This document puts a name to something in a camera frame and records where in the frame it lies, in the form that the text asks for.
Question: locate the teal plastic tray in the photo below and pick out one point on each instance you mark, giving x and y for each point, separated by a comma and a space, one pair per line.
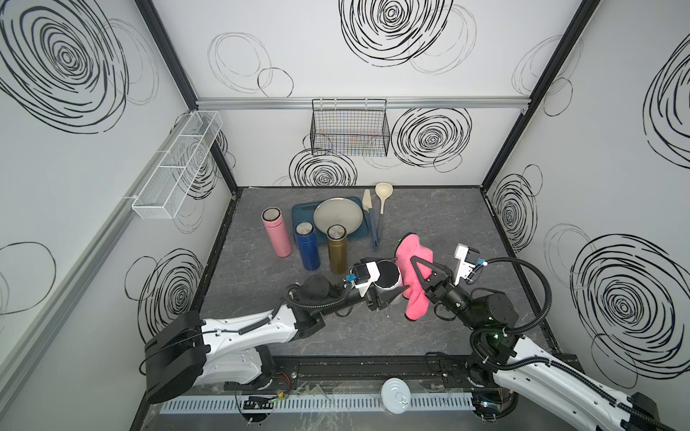
305, 212

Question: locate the pink microfiber cloth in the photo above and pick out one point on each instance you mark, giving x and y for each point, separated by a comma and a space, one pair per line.
408, 248

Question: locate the cream ladle grey handle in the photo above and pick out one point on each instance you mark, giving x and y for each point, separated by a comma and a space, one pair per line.
384, 191

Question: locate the black wire basket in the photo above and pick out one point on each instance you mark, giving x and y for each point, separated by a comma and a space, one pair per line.
350, 132

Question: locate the cream spatula blue handle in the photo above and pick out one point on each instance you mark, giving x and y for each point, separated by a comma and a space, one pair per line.
367, 206

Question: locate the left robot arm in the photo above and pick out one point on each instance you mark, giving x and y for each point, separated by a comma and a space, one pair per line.
192, 351

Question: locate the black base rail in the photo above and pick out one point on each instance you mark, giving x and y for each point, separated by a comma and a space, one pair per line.
436, 367

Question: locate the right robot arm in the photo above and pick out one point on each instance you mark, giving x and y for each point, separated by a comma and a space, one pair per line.
503, 354

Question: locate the white thermos black lid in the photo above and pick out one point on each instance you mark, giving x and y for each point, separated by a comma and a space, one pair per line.
390, 275

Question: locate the grey round plate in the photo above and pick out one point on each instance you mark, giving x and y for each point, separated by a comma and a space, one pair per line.
342, 211

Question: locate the gold thermos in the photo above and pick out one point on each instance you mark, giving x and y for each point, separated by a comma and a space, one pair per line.
338, 248

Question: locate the white round cap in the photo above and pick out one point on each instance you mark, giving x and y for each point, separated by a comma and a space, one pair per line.
396, 396

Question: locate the white slotted cable duct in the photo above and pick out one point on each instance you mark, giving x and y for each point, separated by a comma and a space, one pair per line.
314, 403

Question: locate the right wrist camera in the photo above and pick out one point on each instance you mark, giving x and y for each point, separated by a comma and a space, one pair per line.
469, 264

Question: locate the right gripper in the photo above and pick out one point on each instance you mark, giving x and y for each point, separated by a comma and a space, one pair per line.
435, 292

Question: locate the blue thermos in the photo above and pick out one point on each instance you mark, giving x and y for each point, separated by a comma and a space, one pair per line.
306, 240

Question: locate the pink thermos steel lid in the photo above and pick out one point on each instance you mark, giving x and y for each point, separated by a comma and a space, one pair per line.
276, 229

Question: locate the aluminium wall rail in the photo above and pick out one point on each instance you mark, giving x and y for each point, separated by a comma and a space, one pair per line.
363, 103

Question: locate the white wire rack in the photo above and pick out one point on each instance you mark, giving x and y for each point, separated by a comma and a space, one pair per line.
179, 165

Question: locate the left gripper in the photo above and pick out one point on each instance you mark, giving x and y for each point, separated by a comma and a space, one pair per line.
380, 301

